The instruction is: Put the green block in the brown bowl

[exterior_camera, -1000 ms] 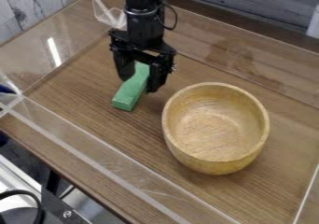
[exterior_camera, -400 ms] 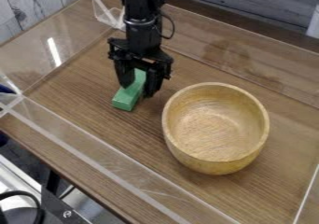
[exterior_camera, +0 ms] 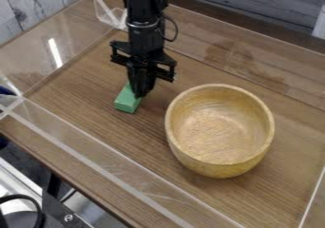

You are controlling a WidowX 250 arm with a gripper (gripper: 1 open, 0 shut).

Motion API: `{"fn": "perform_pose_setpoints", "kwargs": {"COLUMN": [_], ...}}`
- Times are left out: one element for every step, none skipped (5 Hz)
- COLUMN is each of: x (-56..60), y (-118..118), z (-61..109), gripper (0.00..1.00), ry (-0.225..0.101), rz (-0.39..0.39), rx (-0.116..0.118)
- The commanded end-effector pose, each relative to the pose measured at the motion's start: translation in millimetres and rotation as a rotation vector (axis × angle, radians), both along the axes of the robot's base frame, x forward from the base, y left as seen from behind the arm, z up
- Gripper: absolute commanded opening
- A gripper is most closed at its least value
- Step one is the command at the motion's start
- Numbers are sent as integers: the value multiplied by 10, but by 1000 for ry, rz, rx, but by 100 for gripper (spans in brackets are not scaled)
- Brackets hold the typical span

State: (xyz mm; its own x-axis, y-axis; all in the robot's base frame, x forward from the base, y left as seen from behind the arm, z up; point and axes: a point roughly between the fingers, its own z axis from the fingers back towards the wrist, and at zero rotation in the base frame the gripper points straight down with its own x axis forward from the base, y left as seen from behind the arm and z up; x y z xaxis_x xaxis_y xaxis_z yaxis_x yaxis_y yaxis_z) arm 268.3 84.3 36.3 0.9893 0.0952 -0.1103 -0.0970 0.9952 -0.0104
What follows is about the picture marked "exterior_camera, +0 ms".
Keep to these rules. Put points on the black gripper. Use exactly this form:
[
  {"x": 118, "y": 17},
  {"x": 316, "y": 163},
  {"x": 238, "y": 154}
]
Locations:
[{"x": 142, "y": 55}]

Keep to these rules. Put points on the green rectangular block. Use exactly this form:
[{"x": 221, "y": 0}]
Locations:
[{"x": 126, "y": 102}]

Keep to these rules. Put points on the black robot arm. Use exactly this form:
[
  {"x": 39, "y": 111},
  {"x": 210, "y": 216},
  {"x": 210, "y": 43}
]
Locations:
[{"x": 146, "y": 11}]

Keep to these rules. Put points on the light wooden bowl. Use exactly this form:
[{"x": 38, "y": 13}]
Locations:
[{"x": 219, "y": 129}]

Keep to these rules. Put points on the clear acrylic tray enclosure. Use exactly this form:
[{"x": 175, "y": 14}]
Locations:
[{"x": 114, "y": 155}]

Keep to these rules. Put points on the black metal clamp bracket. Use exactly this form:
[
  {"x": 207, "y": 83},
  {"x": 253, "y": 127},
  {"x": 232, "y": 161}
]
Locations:
[{"x": 58, "y": 215}]

